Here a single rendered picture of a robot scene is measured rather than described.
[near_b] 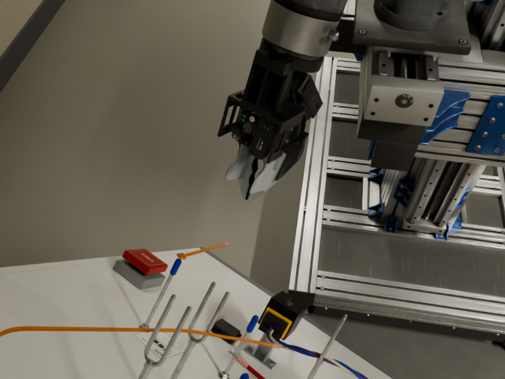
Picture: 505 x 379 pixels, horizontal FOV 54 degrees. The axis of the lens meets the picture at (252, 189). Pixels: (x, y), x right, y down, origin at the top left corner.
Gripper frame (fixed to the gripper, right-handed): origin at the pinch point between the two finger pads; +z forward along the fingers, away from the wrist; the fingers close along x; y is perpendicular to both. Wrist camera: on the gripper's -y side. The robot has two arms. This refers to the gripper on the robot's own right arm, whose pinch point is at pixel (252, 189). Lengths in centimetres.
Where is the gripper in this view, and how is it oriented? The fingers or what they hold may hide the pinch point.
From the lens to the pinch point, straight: 66.5
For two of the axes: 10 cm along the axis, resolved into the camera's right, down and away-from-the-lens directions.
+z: -2.7, 8.1, 5.2
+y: -4.9, 3.5, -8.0
